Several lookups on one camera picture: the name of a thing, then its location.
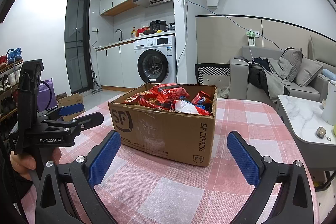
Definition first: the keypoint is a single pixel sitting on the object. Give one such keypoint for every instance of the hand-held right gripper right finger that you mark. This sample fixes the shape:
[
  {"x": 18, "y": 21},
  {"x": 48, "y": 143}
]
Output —
[{"x": 242, "y": 158}]

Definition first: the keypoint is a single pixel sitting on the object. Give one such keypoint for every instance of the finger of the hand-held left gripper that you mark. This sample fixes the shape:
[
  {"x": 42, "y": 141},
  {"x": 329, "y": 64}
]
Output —
[
  {"x": 72, "y": 108},
  {"x": 86, "y": 120}
]

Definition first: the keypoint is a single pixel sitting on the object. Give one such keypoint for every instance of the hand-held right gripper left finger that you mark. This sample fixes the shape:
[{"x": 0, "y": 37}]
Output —
[{"x": 105, "y": 158}]

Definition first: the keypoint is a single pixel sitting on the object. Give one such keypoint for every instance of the brown cardboard box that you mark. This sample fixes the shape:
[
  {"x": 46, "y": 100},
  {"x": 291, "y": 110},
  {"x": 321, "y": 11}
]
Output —
[{"x": 162, "y": 134}]

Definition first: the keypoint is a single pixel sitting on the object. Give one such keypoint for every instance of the red snack packet blue logo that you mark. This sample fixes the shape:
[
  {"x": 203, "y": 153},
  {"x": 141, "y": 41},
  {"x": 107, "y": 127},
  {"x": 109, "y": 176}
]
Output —
[{"x": 203, "y": 99}]

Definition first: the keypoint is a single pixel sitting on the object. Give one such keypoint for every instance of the red white snack packet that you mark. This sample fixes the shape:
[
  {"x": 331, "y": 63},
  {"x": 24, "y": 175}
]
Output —
[{"x": 185, "y": 107}]

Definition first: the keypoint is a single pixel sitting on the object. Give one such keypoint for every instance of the red dark striped snack packet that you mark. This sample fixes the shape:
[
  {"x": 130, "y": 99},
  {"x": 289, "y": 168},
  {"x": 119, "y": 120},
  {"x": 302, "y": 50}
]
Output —
[{"x": 168, "y": 91}]

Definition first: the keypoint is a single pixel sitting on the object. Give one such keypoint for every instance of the person's left hand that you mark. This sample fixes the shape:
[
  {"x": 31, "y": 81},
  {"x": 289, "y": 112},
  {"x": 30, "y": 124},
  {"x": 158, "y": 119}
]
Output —
[{"x": 22, "y": 162}]

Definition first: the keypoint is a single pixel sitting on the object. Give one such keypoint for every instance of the small floor cardboard box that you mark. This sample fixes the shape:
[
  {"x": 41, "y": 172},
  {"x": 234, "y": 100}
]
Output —
[{"x": 71, "y": 104}]

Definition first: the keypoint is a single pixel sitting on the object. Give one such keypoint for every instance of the purple bag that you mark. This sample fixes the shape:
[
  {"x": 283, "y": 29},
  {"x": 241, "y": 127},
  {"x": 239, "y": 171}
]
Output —
[{"x": 48, "y": 98}]

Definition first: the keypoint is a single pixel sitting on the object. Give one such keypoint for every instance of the shoe rack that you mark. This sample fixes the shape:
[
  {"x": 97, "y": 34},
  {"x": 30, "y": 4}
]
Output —
[{"x": 8, "y": 98}]

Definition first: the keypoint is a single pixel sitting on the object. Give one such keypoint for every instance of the stick vacuum cleaner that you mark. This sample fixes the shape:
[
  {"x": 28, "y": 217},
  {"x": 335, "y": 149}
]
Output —
[{"x": 95, "y": 82}]

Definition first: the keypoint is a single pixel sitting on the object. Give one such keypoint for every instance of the blue shoes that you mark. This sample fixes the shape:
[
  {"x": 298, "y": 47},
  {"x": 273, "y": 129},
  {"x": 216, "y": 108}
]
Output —
[{"x": 14, "y": 54}]

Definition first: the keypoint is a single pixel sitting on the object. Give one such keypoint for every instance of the white lower cabinets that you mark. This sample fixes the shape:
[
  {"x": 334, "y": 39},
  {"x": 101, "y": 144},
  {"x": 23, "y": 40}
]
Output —
[{"x": 115, "y": 66}]

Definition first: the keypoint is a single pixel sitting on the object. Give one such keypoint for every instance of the dark glass door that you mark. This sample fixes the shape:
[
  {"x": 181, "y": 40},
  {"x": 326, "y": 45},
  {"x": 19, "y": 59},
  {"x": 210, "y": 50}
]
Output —
[{"x": 76, "y": 43}]

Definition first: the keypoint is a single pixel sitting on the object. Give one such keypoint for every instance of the pink checked tablecloth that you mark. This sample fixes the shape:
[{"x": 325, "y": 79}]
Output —
[{"x": 183, "y": 187}]

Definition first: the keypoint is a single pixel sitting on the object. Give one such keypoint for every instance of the white marble coffee table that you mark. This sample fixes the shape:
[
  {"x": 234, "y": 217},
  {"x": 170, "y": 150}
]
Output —
[{"x": 299, "y": 116}]

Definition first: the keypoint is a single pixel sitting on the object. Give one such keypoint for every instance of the grey sofa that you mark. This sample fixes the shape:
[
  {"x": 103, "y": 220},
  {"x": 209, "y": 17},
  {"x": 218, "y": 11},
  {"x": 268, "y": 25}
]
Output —
[{"x": 239, "y": 77}]

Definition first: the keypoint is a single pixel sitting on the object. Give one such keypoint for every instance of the black clothes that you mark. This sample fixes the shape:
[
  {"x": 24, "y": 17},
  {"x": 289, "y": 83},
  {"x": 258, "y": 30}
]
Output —
[{"x": 258, "y": 77}]

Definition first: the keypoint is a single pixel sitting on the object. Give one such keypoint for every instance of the curved metal faucet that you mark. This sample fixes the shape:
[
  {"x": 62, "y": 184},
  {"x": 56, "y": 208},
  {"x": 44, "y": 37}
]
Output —
[{"x": 119, "y": 35}]

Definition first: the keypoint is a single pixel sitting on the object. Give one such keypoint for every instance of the black white patterned basket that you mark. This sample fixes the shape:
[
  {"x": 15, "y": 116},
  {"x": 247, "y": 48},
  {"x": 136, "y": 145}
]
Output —
[{"x": 212, "y": 73}]

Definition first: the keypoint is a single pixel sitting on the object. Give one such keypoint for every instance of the grey jacket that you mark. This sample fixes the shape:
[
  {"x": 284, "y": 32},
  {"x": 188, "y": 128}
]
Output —
[{"x": 278, "y": 74}]

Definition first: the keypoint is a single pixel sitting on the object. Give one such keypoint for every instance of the white washing machine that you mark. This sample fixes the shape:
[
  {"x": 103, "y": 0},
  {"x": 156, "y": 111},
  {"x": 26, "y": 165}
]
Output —
[{"x": 155, "y": 58}]

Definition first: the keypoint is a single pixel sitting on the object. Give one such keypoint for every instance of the yellow soap bottle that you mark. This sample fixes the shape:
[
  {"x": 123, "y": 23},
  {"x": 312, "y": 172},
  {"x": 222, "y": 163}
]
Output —
[{"x": 134, "y": 33}]

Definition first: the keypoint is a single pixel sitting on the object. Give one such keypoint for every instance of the white electric kettle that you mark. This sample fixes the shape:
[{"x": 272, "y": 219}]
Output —
[{"x": 329, "y": 103}]

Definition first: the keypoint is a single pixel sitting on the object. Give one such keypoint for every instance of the red storage box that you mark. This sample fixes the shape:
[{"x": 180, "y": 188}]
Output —
[{"x": 143, "y": 31}]

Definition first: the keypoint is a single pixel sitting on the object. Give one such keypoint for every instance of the light grey pillow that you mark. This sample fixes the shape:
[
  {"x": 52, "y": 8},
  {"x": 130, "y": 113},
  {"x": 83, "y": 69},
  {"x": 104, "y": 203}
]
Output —
[{"x": 308, "y": 71}]

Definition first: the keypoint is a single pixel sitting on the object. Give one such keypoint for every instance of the dark grey pillow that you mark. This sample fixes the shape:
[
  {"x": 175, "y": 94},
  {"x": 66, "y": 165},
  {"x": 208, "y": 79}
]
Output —
[{"x": 292, "y": 61}]

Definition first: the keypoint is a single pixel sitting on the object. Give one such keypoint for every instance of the black rice cooker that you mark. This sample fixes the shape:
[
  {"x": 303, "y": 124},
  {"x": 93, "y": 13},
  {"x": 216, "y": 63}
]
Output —
[{"x": 158, "y": 26}]

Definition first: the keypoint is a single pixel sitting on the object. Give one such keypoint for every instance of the light blue roll pillow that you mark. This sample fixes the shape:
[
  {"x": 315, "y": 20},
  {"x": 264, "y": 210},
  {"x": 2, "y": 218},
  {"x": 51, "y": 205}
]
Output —
[{"x": 329, "y": 74}]

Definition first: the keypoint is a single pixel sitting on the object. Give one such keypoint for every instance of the dark cloth bundle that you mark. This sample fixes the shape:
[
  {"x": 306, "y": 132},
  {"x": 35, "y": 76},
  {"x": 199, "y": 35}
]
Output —
[{"x": 171, "y": 27}]

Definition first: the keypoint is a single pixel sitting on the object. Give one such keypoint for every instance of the wall socket green plug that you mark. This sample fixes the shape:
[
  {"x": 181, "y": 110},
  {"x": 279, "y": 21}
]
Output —
[{"x": 252, "y": 36}]

